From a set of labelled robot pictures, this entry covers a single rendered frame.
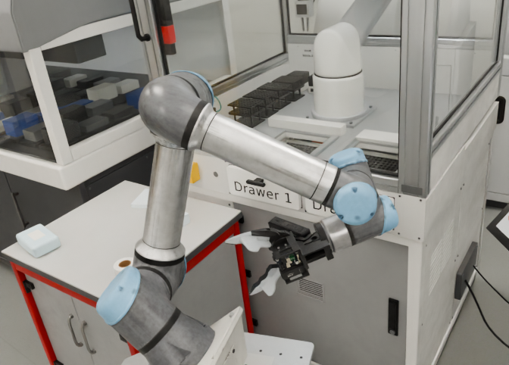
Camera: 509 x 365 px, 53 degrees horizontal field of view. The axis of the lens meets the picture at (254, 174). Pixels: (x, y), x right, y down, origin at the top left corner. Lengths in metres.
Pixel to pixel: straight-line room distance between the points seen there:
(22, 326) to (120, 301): 1.86
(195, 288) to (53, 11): 1.13
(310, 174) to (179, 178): 0.32
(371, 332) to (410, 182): 0.64
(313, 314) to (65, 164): 1.13
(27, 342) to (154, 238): 1.71
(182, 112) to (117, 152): 1.41
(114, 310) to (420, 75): 0.91
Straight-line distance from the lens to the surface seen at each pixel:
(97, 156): 2.23
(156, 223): 1.13
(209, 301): 1.86
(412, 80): 1.37
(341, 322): 1.94
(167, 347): 1.09
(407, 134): 1.42
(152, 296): 1.09
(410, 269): 1.65
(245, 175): 1.75
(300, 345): 1.29
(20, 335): 2.85
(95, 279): 1.66
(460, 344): 2.42
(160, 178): 1.09
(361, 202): 0.89
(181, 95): 0.93
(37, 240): 1.87
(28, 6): 2.02
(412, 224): 1.55
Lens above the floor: 1.68
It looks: 26 degrees down
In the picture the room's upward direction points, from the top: 7 degrees counter-clockwise
